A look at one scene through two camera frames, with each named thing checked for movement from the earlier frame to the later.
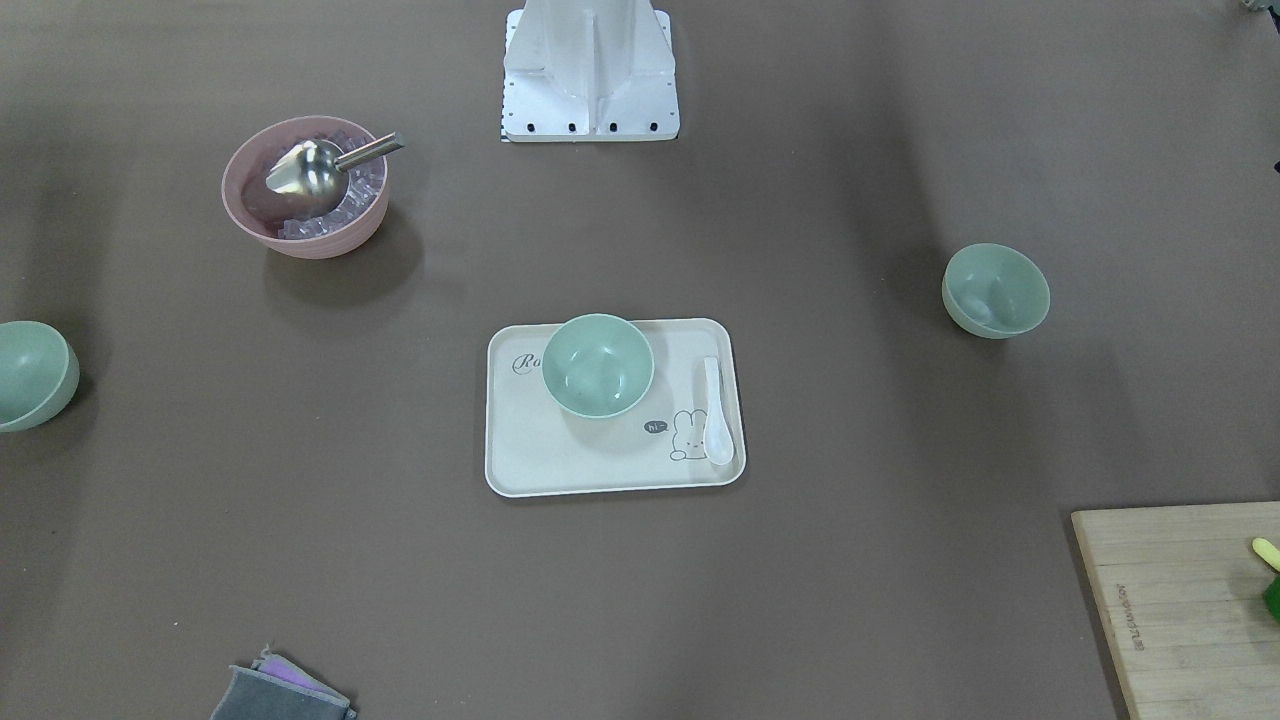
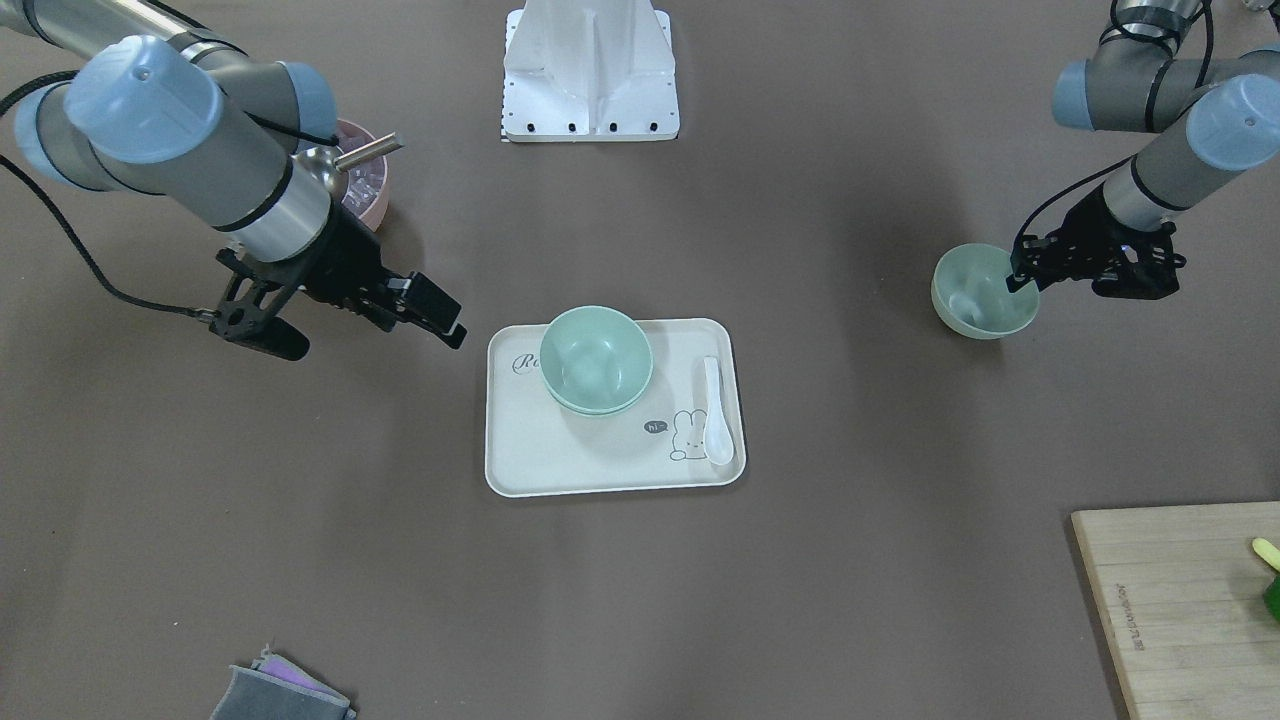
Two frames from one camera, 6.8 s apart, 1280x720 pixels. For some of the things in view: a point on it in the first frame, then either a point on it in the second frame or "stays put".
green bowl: x=39 y=374 -> x=595 y=359
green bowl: x=995 y=291 stays put
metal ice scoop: x=314 y=173 stays put
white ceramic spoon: x=717 y=440 stays put
